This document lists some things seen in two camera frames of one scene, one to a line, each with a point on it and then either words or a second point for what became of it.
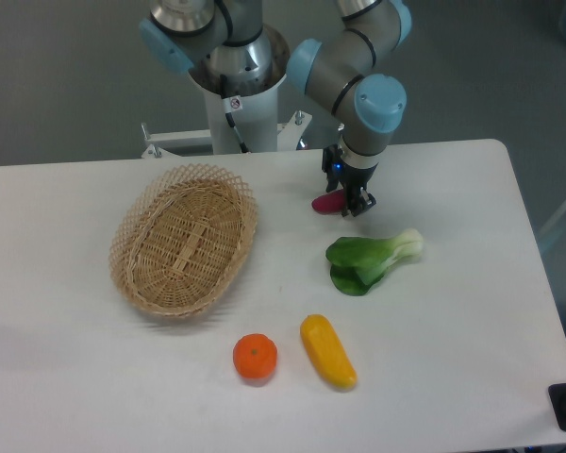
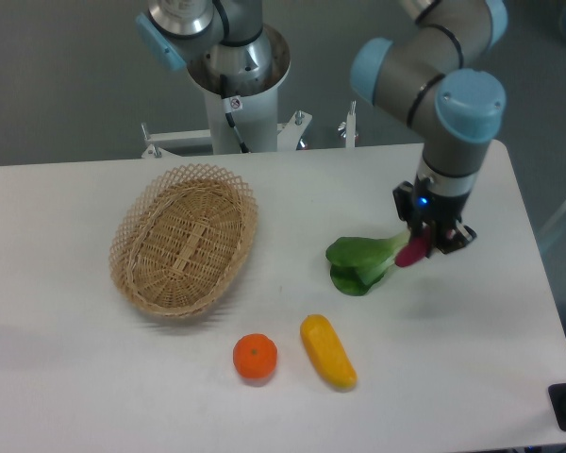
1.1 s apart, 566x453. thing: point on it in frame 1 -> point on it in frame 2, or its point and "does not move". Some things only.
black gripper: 353,176 -> 423,205
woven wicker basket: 181,238 does not move
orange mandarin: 255,355 does not move
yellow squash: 327,350 does not move
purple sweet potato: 330,203 -> 416,249
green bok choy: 360,263 does not move
